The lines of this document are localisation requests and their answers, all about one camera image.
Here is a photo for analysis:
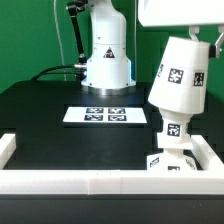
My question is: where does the white U-shaped border frame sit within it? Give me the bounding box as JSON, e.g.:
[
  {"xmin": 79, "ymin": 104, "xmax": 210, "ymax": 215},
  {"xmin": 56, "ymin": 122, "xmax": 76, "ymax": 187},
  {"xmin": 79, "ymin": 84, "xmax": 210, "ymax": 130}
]
[{"xmin": 0, "ymin": 134, "xmax": 224, "ymax": 195}]

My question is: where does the white hanging cable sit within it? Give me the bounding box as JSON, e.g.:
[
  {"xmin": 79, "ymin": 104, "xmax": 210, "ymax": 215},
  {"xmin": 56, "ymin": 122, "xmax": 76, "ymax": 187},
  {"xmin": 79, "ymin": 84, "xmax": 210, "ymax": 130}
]
[{"xmin": 53, "ymin": 0, "xmax": 68, "ymax": 82}]

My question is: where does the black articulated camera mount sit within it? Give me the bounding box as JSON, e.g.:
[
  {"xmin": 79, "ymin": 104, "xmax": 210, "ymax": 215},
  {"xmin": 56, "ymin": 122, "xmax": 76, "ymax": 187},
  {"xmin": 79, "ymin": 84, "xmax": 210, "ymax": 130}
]
[{"xmin": 66, "ymin": 0, "xmax": 88, "ymax": 64}]

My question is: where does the white lamp base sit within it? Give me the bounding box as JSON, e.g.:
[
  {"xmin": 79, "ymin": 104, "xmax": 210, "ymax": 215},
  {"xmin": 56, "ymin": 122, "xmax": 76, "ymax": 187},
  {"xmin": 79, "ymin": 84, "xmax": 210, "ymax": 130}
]
[{"xmin": 146, "ymin": 134, "xmax": 198, "ymax": 172}]

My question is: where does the white lamp bulb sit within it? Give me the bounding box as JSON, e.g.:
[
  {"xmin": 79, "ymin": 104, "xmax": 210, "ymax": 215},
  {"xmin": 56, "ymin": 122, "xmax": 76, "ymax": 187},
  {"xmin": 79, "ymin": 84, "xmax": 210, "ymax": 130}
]
[{"xmin": 157, "ymin": 108, "xmax": 193, "ymax": 150}]

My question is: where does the white marker sheet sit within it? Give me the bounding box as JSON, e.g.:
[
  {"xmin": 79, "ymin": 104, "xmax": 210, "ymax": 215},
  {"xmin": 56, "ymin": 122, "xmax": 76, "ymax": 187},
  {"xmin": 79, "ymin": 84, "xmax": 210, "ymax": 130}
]
[{"xmin": 63, "ymin": 107, "xmax": 147, "ymax": 124}]

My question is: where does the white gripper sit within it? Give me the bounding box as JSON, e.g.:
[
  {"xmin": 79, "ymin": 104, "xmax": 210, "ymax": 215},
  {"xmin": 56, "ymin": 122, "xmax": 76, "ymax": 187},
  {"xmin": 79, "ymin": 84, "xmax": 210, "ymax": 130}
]
[{"xmin": 138, "ymin": 0, "xmax": 224, "ymax": 58}]

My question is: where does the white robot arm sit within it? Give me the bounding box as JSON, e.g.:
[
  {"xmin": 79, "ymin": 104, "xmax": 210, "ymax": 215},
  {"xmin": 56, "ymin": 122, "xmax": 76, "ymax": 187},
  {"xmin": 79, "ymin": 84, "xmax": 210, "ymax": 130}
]
[{"xmin": 81, "ymin": 0, "xmax": 224, "ymax": 95}]

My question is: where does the black cable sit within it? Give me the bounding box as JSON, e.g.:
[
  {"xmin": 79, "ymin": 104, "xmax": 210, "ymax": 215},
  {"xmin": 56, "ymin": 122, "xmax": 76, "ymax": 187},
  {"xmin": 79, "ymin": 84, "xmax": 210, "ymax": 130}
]
[{"xmin": 30, "ymin": 63, "xmax": 88, "ymax": 82}]

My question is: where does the white lamp shade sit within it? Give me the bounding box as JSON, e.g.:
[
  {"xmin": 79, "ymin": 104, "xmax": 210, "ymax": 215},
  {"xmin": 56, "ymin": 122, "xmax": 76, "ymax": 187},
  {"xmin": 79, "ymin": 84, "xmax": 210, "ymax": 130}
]
[{"xmin": 148, "ymin": 37, "xmax": 210, "ymax": 114}]

